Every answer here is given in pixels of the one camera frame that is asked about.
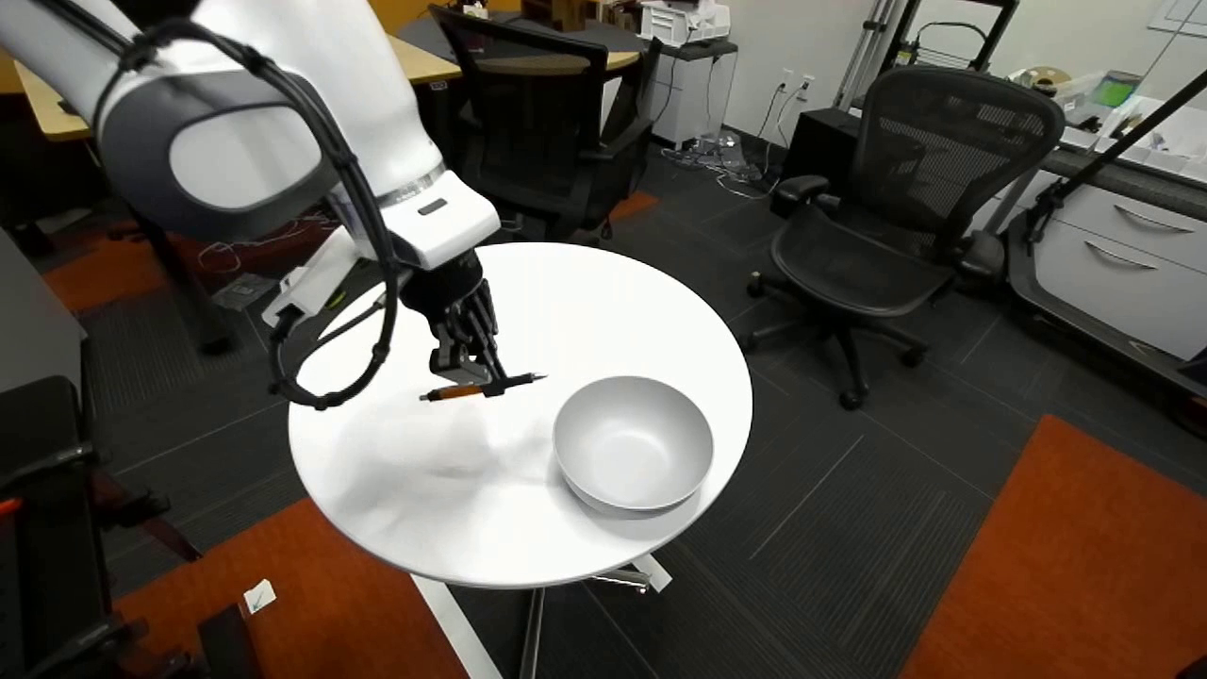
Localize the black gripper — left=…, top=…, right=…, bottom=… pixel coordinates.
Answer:
left=405, top=253, right=504, bottom=391

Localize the orange black marker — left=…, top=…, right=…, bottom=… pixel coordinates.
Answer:
left=420, top=373, right=545, bottom=403

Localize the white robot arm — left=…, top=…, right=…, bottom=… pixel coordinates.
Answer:
left=0, top=0, right=504, bottom=391

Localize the white bowl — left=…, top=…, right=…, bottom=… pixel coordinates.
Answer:
left=556, top=379, right=712, bottom=512

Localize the round white table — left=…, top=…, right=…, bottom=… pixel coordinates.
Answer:
left=287, top=241, right=754, bottom=599

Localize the black office chair at desk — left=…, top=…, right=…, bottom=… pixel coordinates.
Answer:
left=433, top=7, right=656, bottom=241

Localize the white paper scrap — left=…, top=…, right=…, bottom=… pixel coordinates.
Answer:
left=240, top=576, right=275, bottom=617

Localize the wooden desk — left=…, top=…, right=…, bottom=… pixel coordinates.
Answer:
left=0, top=37, right=462, bottom=144

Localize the black equipment left edge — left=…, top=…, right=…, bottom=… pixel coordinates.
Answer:
left=0, top=233, right=121, bottom=679

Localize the black mesh office chair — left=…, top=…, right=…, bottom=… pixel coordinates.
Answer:
left=748, top=65, right=1064, bottom=407

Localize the white drawer cabinet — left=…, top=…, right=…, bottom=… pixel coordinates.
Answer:
left=1005, top=151, right=1207, bottom=395

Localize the black tripod pole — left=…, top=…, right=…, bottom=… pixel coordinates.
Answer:
left=1022, top=70, right=1207, bottom=244

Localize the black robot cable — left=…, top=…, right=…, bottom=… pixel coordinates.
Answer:
left=73, top=12, right=426, bottom=417

